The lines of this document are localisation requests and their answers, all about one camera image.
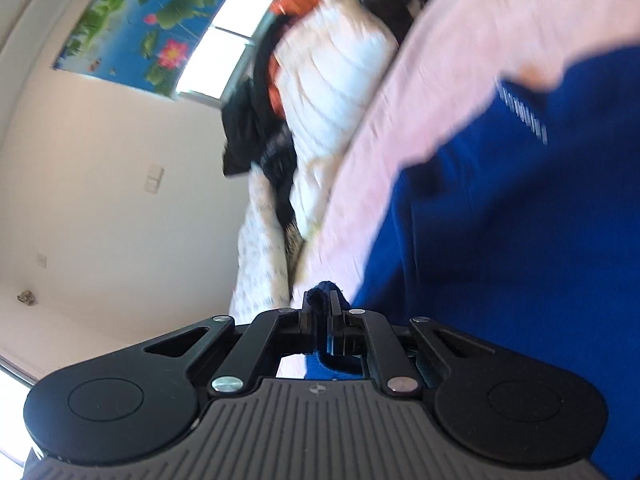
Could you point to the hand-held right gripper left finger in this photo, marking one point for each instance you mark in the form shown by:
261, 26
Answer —
308, 312

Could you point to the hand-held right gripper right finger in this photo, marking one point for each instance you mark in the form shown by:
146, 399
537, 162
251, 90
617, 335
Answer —
334, 317

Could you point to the blue garment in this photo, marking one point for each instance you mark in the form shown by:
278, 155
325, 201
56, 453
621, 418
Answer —
500, 220

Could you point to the white printed quilt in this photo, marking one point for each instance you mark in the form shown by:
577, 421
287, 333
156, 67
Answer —
260, 260

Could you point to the black garment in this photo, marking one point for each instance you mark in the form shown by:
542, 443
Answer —
250, 125

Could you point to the white puffy jacket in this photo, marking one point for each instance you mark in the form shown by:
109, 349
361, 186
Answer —
340, 85

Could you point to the pink blanket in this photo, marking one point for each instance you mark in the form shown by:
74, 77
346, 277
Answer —
450, 35

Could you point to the orange garment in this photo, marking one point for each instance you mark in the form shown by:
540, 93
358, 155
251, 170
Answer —
300, 2

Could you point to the window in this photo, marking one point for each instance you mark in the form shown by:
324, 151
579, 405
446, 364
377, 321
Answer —
235, 5

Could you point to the white wall switch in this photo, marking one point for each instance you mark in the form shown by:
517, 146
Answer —
154, 178

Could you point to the white wall socket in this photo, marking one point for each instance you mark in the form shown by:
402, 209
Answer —
42, 260

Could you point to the small dark wall fixture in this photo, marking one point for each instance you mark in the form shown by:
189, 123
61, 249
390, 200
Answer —
27, 297

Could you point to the lotus flower wall poster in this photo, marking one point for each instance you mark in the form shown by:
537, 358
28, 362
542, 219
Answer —
125, 20

